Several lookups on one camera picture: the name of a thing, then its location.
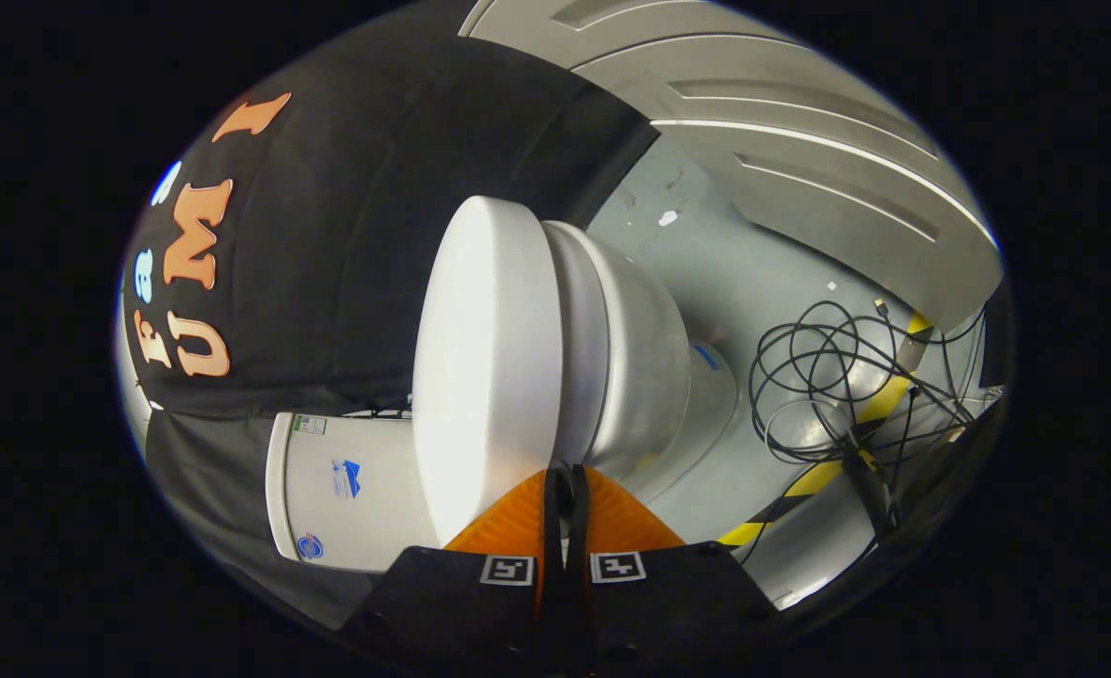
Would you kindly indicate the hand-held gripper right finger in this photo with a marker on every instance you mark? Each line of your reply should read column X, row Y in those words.
column 668, row 612

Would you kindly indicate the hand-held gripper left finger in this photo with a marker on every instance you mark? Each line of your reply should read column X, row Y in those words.
column 480, row 612

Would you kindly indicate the yellow black floor tape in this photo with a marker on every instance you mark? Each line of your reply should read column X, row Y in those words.
column 812, row 480

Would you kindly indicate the black backdrop cloth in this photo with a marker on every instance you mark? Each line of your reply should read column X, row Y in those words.
column 330, row 282

